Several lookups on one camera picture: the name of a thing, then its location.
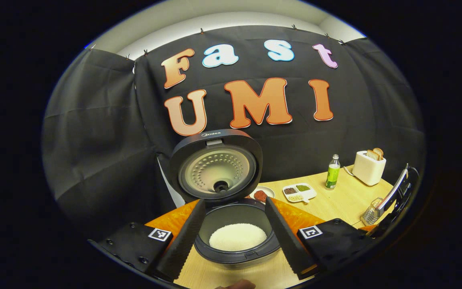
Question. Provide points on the round white plate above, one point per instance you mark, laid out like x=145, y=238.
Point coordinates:
x=270, y=192

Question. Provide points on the row of black cloth clips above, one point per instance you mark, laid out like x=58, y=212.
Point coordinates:
x=201, y=30

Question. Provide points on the dark red beans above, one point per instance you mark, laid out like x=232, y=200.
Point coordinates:
x=290, y=190

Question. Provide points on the white divided dish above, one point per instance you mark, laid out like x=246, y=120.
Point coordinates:
x=309, y=193

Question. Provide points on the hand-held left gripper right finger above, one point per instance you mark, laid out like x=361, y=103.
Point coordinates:
x=289, y=245

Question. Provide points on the green mung beans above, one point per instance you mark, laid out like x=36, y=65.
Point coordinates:
x=303, y=187

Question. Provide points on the black backdrop cloth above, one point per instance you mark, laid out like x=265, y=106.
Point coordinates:
x=94, y=140

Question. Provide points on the yellow soybeans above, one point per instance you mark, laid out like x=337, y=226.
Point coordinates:
x=296, y=198

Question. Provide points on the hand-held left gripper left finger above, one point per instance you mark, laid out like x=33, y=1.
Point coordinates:
x=185, y=245

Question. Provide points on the white rice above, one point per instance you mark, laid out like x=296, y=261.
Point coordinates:
x=238, y=237

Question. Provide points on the toasted bread slice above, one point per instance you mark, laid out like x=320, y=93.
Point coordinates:
x=379, y=152
x=372, y=155

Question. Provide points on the clear chopstick holder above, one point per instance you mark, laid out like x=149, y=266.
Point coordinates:
x=371, y=214

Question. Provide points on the black rice cooker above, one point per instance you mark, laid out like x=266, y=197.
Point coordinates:
x=215, y=168

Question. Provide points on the white toaster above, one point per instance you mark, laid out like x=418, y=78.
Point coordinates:
x=367, y=170

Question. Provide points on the red meat piece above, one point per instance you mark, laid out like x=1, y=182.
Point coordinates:
x=260, y=195

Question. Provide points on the green label bottle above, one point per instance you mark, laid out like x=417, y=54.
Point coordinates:
x=332, y=174

